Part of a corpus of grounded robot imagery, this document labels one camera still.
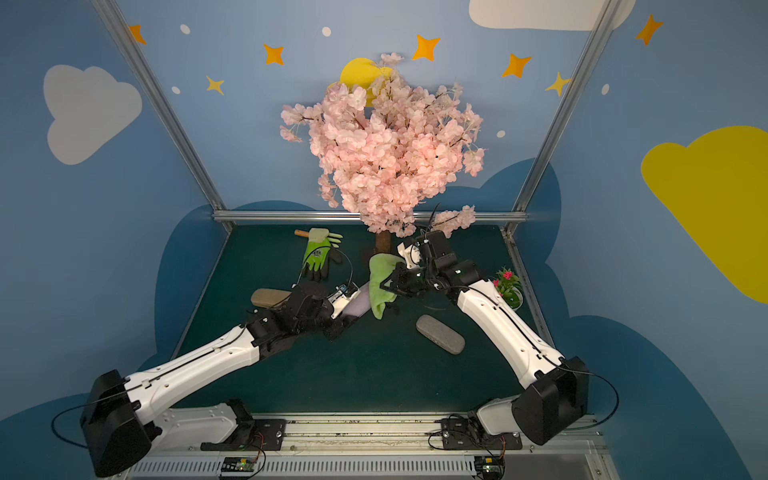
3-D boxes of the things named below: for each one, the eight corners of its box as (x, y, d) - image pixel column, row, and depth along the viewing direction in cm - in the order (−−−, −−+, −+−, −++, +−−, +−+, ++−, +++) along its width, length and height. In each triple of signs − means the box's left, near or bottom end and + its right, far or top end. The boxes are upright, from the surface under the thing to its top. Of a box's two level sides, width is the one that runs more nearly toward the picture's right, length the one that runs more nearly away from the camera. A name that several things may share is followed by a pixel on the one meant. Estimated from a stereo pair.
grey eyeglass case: (412, 330, 96) (413, 324, 93) (421, 317, 99) (423, 311, 96) (457, 360, 90) (460, 355, 87) (466, 345, 93) (469, 340, 90)
